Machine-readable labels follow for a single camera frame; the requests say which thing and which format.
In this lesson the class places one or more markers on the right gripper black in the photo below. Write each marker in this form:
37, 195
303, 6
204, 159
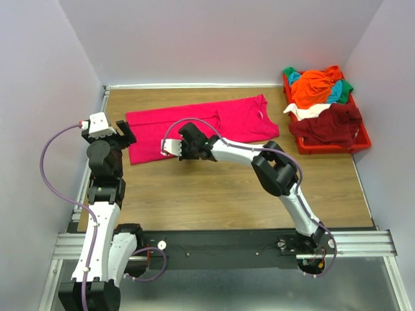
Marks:
183, 157

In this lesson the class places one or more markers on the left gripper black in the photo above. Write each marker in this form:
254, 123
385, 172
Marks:
128, 138

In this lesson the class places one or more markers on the magenta pink t-shirt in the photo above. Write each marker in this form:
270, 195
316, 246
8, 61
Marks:
243, 120

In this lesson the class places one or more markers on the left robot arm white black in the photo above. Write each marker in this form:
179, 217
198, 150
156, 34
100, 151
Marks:
94, 284

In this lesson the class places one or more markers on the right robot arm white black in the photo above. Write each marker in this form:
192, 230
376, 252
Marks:
277, 172

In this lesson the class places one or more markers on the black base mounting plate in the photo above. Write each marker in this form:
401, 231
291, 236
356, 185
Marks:
230, 249

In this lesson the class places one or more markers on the white t-shirt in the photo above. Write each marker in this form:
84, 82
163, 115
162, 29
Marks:
313, 112

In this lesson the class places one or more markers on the orange t-shirt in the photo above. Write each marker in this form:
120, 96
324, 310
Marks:
314, 87

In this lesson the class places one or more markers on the dark maroon t-shirt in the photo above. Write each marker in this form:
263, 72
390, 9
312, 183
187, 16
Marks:
337, 125

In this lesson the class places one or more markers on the teal blue t-shirt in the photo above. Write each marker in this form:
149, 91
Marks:
336, 93

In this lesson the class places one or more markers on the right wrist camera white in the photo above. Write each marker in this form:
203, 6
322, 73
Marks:
171, 147

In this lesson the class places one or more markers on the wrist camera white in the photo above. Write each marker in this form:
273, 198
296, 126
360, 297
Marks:
98, 125
171, 147

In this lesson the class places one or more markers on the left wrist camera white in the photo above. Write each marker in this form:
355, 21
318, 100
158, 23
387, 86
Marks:
98, 125

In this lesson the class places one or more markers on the left aluminium side rail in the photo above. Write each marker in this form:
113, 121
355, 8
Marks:
81, 196

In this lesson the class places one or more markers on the aluminium extrusion frame rail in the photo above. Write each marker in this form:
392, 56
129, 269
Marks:
349, 244

